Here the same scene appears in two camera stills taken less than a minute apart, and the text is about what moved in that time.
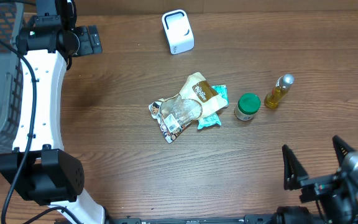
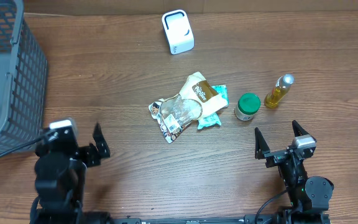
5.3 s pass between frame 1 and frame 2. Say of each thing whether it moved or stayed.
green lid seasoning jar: stayed
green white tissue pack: stayed
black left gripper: moved
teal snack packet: stayed
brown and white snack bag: stayed
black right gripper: moved
